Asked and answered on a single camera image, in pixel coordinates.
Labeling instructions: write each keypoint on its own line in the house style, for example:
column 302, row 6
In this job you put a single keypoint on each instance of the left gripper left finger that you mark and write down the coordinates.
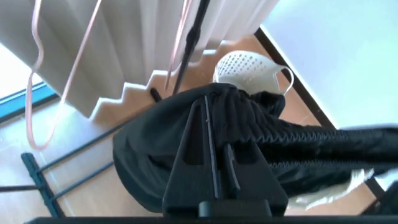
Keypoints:
column 186, row 186

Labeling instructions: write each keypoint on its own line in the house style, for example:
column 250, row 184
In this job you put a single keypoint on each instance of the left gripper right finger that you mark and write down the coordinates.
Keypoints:
column 255, row 180

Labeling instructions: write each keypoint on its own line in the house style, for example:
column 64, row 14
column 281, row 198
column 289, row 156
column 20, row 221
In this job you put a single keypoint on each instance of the black shorts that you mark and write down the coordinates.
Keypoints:
column 149, row 149

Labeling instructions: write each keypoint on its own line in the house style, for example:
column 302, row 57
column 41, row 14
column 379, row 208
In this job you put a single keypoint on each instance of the pink clothes hanger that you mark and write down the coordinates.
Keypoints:
column 28, row 118
column 178, row 40

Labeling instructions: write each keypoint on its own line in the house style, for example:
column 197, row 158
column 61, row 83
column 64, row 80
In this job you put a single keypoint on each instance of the heap of black clothes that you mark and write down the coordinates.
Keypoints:
column 270, row 104

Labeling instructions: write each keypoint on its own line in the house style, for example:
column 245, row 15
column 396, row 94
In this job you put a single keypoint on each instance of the white laundry basket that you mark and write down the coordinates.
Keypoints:
column 248, row 77

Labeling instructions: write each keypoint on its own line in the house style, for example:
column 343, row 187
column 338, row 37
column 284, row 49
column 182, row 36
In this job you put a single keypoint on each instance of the black clothes rack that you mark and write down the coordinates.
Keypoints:
column 192, row 34

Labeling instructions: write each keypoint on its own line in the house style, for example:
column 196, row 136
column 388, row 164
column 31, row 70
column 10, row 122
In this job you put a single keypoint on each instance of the beige curtain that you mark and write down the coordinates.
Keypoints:
column 124, row 37

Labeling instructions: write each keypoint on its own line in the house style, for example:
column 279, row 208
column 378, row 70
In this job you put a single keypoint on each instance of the window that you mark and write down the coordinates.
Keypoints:
column 18, row 102

